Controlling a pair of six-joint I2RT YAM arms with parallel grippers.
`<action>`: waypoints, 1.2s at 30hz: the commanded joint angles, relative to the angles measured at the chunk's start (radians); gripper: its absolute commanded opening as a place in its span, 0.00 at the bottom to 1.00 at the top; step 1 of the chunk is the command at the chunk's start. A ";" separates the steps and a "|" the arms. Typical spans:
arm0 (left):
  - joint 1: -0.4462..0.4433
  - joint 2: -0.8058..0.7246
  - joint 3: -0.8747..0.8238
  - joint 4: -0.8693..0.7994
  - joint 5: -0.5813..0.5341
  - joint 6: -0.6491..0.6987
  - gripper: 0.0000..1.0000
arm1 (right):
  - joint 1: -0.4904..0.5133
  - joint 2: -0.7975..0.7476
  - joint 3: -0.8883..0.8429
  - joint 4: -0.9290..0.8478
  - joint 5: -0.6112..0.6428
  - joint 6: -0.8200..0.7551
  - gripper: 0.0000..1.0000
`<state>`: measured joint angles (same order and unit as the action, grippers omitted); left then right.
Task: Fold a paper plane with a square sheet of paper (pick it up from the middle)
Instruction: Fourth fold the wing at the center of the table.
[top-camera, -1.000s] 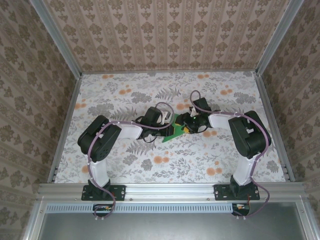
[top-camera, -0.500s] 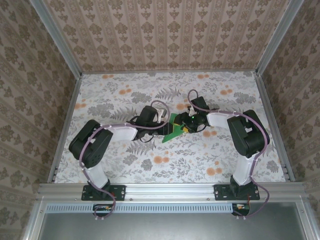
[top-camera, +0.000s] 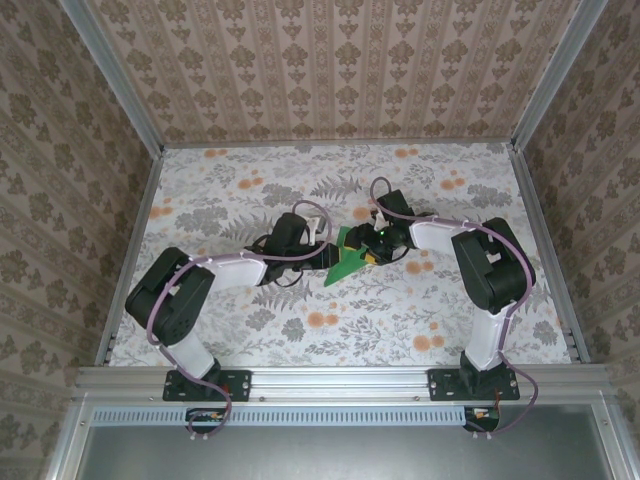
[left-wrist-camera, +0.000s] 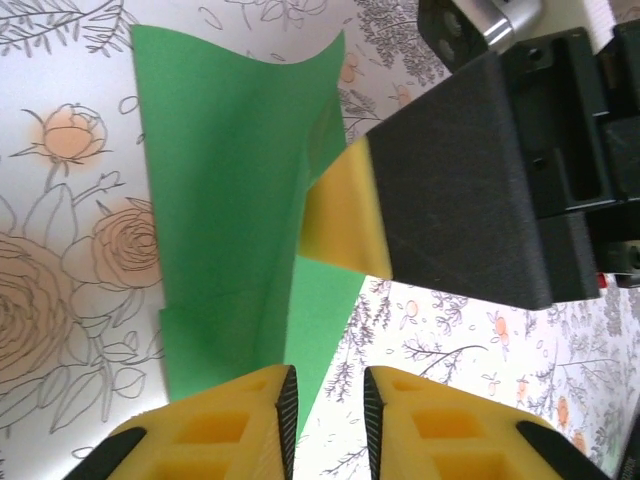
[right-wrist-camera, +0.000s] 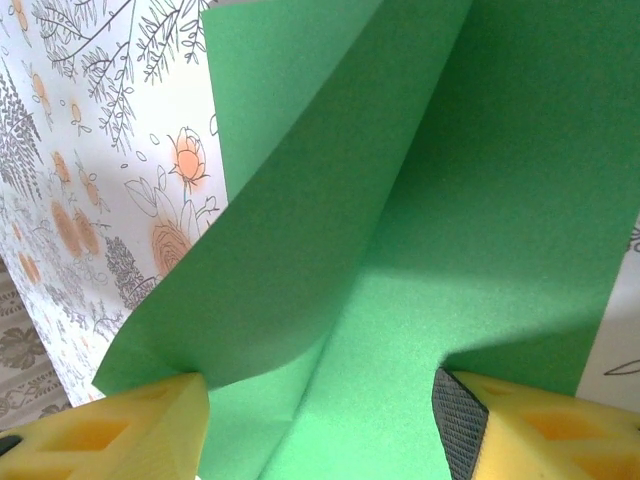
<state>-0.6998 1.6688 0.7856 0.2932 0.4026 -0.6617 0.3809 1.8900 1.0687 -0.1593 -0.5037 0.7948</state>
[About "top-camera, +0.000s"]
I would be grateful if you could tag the green square paper sheet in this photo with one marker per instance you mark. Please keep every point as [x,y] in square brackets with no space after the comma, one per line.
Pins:
[342,270]

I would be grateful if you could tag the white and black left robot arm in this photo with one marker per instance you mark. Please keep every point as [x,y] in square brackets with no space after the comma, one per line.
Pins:
[192,352]

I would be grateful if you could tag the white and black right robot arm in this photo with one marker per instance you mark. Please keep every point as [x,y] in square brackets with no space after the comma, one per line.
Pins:
[485,340]

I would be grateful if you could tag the grey metal sheet panel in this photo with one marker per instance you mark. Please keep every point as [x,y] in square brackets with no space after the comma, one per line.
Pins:
[340,455]

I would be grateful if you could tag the small controller circuit board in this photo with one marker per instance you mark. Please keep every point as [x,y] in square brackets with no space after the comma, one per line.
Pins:
[482,417]
[205,419]

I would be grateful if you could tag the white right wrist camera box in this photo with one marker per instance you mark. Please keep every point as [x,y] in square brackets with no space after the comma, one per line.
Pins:
[380,216]

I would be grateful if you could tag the wide aluminium frame rail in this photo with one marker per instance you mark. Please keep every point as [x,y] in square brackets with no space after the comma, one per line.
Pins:
[340,382]

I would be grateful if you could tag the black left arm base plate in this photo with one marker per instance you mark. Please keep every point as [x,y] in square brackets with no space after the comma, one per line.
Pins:
[240,385]

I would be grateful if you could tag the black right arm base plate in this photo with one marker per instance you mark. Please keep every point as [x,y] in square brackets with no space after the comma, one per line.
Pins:
[440,385]

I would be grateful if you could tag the aluminium side rail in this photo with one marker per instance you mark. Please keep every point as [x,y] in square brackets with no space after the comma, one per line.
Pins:
[550,260]
[130,200]

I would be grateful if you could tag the aluminium frame post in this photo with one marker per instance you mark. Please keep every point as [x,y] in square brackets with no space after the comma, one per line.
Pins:
[555,75]
[115,80]

